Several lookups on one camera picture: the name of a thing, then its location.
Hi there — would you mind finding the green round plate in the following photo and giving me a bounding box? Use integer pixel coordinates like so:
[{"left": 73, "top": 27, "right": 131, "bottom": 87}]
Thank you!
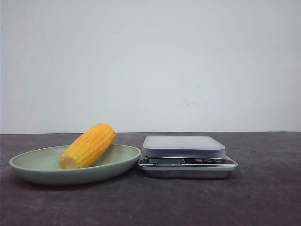
[{"left": 9, "top": 144, "right": 141, "bottom": 186}]

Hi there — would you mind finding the silver digital kitchen scale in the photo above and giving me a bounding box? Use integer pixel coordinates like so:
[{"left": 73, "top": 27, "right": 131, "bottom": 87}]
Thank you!
[{"left": 138, "top": 135, "right": 238, "bottom": 178}]

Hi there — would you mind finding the yellow corn cob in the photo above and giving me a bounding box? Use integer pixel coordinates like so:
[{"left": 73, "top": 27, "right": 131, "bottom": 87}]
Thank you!
[{"left": 58, "top": 123, "right": 115, "bottom": 170}]

